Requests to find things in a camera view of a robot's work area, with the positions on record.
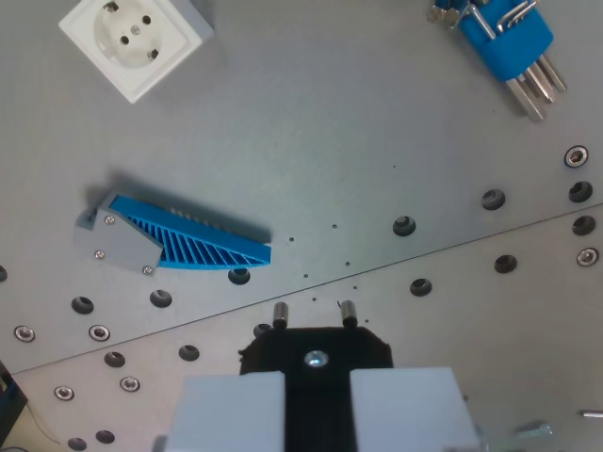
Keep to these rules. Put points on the silver socket head screw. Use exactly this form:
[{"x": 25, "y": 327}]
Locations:
[
  {"x": 587, "y": 256},
  {"x": 23, "y": 333},
  {"x": 129, "y": 383},
  {"x": 99, "y": 332},
  {"x": 63, "y": 392},
  {"x": 576, "y": 156}
]

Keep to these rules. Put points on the black blue box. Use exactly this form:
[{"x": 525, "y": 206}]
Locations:
[{"x": 9, "y": 400}]

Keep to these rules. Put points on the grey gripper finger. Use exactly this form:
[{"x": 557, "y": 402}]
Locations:
[
  {"x": 235, "y": 414},
  {"x": 405, "y": 414}
]

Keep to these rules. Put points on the blue finned grey-mounted gripper finger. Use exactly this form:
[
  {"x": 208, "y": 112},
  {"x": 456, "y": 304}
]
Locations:
[{"x": 188, "y": 240}]

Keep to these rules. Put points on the white wall socket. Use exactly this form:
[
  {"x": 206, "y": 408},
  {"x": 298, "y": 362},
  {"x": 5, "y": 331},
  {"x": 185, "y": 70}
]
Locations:
[{"x": 136, "y": 44}]

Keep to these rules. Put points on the blue hex key holder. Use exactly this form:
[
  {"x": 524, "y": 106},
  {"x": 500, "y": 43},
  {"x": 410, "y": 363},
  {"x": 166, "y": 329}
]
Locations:
[{"x": 506, "y": 40}]

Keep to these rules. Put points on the silver hex key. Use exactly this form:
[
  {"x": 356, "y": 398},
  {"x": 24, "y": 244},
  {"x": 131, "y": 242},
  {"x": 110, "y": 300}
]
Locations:
[
  {"x": 526, "y": 99},
  {"x": 541, "y": 87},
  {"x": 553, "y": 73},
  {"x": 481, "y": 21},
  {"x": 516, "y": 14}
]

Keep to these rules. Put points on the small metal pin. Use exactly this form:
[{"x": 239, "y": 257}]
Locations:
[{"x": 591, "y": 414}]

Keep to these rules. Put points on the silver hex key bits cluster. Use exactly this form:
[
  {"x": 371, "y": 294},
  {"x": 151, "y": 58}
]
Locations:
[{"x": 444, "y": 14}]

